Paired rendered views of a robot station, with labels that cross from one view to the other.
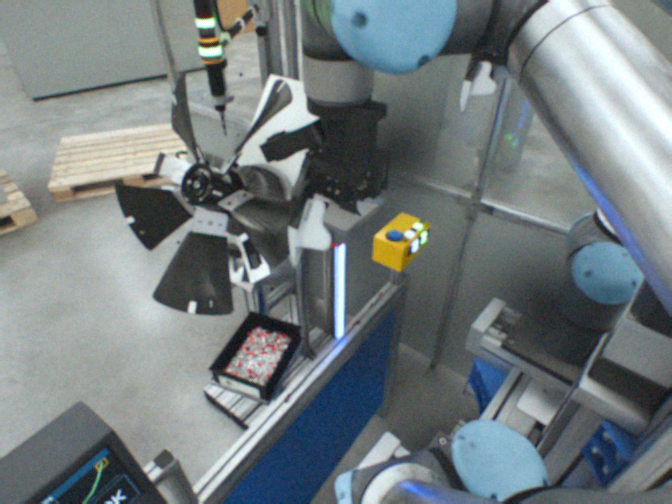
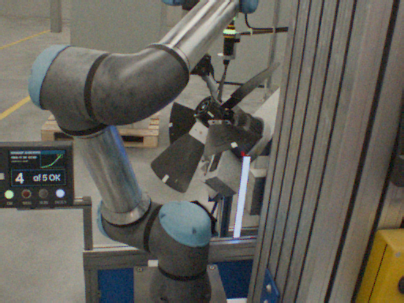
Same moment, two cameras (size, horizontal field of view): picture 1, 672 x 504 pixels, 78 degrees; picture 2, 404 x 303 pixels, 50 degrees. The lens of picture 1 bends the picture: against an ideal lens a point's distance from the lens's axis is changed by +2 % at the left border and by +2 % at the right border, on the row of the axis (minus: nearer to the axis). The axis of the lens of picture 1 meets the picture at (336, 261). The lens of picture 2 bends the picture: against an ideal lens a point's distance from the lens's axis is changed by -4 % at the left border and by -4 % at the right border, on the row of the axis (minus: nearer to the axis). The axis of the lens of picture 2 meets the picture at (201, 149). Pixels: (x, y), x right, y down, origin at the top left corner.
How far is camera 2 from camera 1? 86 cm
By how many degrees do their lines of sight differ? 37
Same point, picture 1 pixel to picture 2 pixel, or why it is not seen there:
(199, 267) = (181, 155)
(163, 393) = not seen: hidden behind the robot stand
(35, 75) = (216, 66)
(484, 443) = (185, 207)
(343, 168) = not seen: hidden behind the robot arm
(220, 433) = not seen: outside the picture
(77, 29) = (257, 44)
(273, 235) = (218, 141)
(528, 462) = (195, 221)
